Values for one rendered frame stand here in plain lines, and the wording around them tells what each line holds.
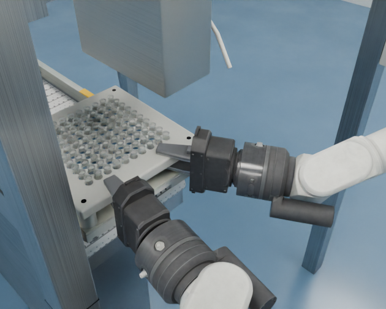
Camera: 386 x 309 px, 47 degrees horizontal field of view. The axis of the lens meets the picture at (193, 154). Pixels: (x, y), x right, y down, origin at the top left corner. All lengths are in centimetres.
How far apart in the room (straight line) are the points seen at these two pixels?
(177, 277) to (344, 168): 30
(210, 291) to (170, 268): 7
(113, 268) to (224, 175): 49
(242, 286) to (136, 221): 17
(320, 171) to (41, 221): 39
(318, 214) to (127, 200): 29
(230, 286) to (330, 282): 140
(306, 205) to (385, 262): 135
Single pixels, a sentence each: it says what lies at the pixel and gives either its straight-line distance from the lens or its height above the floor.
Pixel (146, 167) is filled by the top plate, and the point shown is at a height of 106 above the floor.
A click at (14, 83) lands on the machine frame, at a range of 46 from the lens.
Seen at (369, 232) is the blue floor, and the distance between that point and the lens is 213.
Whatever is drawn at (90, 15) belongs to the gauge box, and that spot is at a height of 123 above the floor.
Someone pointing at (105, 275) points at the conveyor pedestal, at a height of 63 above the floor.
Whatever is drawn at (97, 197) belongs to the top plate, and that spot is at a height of 106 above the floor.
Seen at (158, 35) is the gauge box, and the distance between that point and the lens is 65.
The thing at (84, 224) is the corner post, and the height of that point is 102.
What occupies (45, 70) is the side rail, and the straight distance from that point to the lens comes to 118.
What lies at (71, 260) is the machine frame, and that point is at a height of 103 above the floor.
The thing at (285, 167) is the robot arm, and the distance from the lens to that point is 70.
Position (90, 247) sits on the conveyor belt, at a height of 92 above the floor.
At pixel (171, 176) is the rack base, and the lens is 76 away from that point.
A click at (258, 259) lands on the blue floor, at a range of 192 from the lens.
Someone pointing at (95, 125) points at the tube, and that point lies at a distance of 81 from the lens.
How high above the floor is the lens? 154
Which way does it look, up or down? 41 degrees down
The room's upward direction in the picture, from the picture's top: straight up
